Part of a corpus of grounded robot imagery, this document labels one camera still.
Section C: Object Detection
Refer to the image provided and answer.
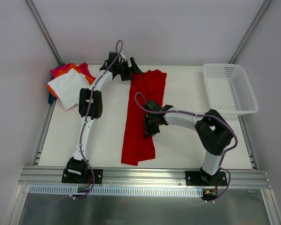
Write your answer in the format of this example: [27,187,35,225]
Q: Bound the red t shirt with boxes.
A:
[121,70,167,166]

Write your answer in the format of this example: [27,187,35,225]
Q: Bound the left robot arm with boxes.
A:
[61,52,143,184]

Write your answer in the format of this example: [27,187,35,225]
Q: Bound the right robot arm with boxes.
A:
[143,100,238,186]

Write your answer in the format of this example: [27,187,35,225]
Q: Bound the orange folded t shirt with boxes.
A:
[46,62,96,99]

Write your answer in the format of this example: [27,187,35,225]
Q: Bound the pink folded t shirt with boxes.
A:
[50,62,96,83]

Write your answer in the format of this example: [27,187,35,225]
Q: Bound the white folded t shirt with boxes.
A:
[48,69,90,110]

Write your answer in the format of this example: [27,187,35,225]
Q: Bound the blue folded t shirt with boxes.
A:
[48,93,56,105]

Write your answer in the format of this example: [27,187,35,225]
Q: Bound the white plastic basket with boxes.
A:
[203,63,259,116]

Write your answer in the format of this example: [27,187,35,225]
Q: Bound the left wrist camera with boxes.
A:
[120,52,126,60]

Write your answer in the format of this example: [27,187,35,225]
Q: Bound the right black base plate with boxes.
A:
[185,171,228,187]

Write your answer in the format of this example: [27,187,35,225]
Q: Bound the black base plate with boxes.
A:
[185,171,228,187]
[61,168,104,184]

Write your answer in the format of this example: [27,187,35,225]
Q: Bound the left metal frame post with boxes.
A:
[24,0,64,66]

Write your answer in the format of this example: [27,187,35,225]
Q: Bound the metal frame post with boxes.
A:
[229,0,273,64]
[24,0,64,66]

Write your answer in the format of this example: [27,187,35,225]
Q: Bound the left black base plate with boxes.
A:
[61,168,104,184]

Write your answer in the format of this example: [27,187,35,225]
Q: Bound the white slotted cable duct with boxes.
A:
[29,185,203,198]

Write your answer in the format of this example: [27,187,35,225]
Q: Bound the aluminium mounting rail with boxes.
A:
[18,166,273,189]

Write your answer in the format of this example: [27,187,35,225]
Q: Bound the right metal frame post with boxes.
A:
[229,0,273,64]

